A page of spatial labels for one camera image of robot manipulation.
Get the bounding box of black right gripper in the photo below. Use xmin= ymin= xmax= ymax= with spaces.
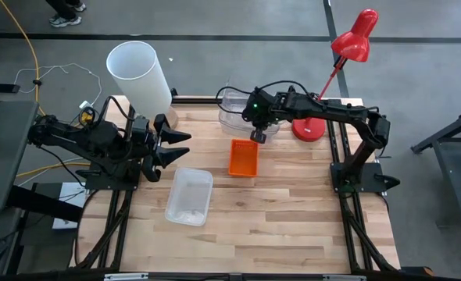
xmin=241 ymin=88 xmax=283 ymax=145

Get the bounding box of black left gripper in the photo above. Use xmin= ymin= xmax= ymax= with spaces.
xmin=131 ymin=112 xmax=192 ymax=183

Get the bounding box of orange plastic basket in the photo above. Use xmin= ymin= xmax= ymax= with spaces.
xmin=228 ymin=138 xmax=260 ymax=179

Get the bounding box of frosted white plastic basket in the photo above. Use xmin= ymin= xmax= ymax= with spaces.
xmin=164 ymin=167 xmax=215 ymax=228

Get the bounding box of white cylinder table lamp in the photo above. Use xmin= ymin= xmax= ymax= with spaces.
xmin=105 ymin=40 xmax=180 ymax=130

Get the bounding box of white paper sheet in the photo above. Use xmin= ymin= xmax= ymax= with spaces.
xmin=52 ymin=182 xmax=88 ymax=230

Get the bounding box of red desk lamp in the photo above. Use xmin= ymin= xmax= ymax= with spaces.
xmin=291 ymin=8 xmax=379 ymax=143

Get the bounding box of black support beam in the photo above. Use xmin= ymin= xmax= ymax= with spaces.
xmin=6 ymin=184 xmax=84 ymax=224

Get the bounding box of dark gray panel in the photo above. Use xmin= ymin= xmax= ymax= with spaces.
xmin=0 ymin=100 xmax=40 ymax=215

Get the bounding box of person's leg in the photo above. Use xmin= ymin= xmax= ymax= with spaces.
xmin=66 ymin=0 xmax=88 ymax=13
xmin=45 ymin=0 xmax=83 ymax=29

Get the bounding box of black aluminium table frame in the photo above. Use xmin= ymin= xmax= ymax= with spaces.
xmin=72 ymin=84 xmax=402 ymax=281

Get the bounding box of black cable bundle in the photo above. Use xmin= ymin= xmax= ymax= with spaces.
xmin=73 ymin=188 xmax=132 ymax=271
xmin=339 ymin=194 xmax=398 ymax=273

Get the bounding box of yellow cable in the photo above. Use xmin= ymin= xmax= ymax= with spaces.
xmin=0 ymin=0 xmax=84 ymax=130
xmin=15 ymin=161 xmax=91 ymax=179

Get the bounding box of thin white cable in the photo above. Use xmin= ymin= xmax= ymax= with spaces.
xmin=13 ymin=62 xmax=103 ymax=107

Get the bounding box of silver metal bracket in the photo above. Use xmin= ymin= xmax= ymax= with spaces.
xmin=322 ymin=275 xmax=367 ymax=281
xmin=103 ymin=272 xmax=149 ymax=281

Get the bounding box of black metal desk frame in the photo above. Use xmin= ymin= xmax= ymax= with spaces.
xmin=410 ymin=105 xmax=461 ymax=228

